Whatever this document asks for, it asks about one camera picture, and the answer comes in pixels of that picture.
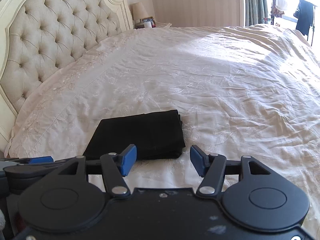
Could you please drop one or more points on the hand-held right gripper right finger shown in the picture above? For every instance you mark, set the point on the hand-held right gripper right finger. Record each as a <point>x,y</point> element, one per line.
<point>197,161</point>

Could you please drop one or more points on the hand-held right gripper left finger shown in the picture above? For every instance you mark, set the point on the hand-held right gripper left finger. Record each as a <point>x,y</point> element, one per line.
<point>128,159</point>

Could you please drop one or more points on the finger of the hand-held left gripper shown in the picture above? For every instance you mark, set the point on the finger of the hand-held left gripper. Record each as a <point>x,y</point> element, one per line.
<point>41,159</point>

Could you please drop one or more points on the black pants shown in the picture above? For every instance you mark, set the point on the black pants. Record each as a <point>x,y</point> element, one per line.
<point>140,132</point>

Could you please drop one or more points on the cream embroidered bedspread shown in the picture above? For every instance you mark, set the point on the cream embroidered bedspread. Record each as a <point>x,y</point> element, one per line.
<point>212,85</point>

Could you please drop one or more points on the cream tufted headboard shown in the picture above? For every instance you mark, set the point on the cream tufted headboard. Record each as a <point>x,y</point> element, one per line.
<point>52,30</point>

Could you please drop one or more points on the cream nightstand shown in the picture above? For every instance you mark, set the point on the cream nightstand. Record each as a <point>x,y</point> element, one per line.
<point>162,25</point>

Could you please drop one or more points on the beige table lamp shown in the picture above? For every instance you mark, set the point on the beige table lamp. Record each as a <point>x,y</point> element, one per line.
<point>139,10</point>

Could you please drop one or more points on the grey-green curtain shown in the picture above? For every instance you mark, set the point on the grey-green curtain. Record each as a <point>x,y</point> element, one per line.
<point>253,2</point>

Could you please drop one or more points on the black hanging garment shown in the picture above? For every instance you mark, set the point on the black hanging garment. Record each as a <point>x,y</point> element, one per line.
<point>304,17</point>

